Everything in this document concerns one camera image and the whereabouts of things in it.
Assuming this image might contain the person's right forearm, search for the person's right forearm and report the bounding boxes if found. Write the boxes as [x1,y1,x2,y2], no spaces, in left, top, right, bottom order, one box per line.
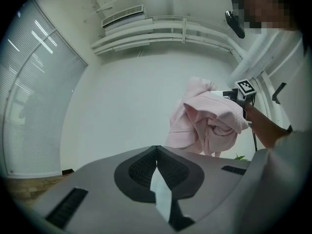
[245,103,291,150]

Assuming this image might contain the person's white shirt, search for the person's white shirt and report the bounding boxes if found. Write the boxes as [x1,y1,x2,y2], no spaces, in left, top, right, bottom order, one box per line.
[242,29,312,234]

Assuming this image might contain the grey window blinds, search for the grey window blinds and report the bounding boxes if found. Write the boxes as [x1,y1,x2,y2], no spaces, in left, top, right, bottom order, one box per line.
[0,0,89,180]

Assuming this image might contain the black bracket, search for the black bracket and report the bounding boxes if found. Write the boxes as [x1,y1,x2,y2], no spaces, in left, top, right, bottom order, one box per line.
[272,82,288,105]

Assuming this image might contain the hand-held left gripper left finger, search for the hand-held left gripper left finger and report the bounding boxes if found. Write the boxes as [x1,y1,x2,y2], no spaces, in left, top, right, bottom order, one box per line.
[31,145,176,234]

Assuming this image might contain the bundle of white pipes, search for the bundle of white pipes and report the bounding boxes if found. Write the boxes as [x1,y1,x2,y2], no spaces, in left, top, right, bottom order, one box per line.
[90,15,241,63]

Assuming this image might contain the black head-worn camera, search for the black head-worn camera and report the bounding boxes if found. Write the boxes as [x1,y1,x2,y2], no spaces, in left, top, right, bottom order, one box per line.
[224,0,246,39]

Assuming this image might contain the white cloth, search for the white cloth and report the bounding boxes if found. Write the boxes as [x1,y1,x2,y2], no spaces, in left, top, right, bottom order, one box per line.
[149,171,173,223]

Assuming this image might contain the white air conditioner vent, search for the white air conditioner vent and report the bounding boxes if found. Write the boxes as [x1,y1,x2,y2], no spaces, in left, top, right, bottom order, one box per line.
[100,4,148,35]

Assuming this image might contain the white insulated duct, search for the white insulated duct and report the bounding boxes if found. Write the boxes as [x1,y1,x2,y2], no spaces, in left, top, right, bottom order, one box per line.
[227,29,280,88]

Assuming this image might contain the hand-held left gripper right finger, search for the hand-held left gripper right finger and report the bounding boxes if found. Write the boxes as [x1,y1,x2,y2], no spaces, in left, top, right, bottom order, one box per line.
[157,145,252,232]

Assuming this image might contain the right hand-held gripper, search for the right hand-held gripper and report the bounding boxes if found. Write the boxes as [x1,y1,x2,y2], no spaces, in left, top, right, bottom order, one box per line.
[210,78,258,107]

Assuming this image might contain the pink clothes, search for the pink clothes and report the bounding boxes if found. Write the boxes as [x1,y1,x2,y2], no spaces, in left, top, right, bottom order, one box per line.
[165,76,250,158]

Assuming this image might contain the person's head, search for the person's head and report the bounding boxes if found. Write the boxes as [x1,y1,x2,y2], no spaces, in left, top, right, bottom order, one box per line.
[240,0,304,32]

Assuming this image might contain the black cable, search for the black cable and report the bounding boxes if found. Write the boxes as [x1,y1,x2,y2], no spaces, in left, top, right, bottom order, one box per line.
[250,127,258,153]

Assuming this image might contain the white curved conduit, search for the white curved conduit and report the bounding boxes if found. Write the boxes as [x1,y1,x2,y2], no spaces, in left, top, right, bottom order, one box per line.
[252,70,277,123]

